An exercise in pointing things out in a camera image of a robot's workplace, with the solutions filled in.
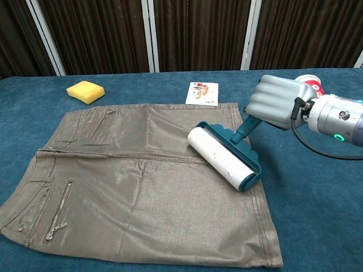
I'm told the yellow sponge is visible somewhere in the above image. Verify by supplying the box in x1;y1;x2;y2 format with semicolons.
66;80;105;105

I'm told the blue felt table cloth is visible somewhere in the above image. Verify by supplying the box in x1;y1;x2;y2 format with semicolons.
0;67;363;272

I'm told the red white paper cup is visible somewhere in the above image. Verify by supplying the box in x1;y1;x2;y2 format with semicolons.
294;74;326;99

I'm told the taupe shiny zipper skirt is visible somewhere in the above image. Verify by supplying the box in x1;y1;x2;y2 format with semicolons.
0;102;285;269

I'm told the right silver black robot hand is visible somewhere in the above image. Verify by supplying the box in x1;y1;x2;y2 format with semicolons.
243;74;317;131

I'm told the dark curtain screen panel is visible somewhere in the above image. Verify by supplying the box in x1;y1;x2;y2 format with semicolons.
0;0;56;82
153;0;252;73
36;0;150;76
249;0;363;70

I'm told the teal lint roller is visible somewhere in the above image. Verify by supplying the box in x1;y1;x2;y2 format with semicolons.
187;115;263;193

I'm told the white printed card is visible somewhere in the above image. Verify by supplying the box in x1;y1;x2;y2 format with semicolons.
185;82;221;106

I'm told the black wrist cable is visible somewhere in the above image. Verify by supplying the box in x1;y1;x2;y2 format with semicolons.
290;97;363;160

